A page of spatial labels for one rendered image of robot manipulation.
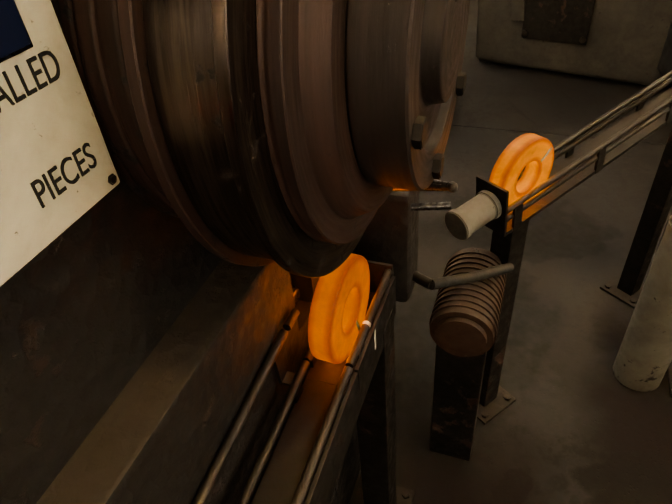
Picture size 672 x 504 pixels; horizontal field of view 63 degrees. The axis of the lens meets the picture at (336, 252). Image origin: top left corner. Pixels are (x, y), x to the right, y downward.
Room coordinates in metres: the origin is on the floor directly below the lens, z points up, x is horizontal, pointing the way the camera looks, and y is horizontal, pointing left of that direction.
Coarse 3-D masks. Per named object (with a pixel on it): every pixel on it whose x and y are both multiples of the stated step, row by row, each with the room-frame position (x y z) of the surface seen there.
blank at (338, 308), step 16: (352, 256) 0.57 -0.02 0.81; (336, 272) 0.53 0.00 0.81; (352, 272) 0.55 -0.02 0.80; (368, 272) 0.60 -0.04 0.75; (320, 288) 0.51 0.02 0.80; (336, 288) 0.51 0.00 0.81; (352, 288) 0.54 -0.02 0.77; (368, 288) 0.60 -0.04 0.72; (320, 304) 0.50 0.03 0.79; (336, 304) 0.50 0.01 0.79; (352, 304) 0.57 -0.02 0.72; (320, 320) 0.48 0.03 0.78; (336, 320) 0.49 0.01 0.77; (352, 320) 0.55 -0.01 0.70; (320, 336) 0.48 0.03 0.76; (336, 336) 0.49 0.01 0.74; (352, 336) 0.53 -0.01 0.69; (320, 352) 0.48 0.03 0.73; (336, 352) 0.48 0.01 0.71
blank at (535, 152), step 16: (512, 144) 0.87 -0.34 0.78; (528, 144) 0.86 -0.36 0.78; (544, 144) 0.89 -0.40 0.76; (512, 160) 0.84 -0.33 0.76; (528, 160) 0.86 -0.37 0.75; (544, 160) 0.89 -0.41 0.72; (496, 176) 0.84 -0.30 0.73; (512, 176) 0.84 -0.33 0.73; (528, 176) 0.90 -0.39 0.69; (544, 176) 0.90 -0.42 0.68; (512, 192) 0.84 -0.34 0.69
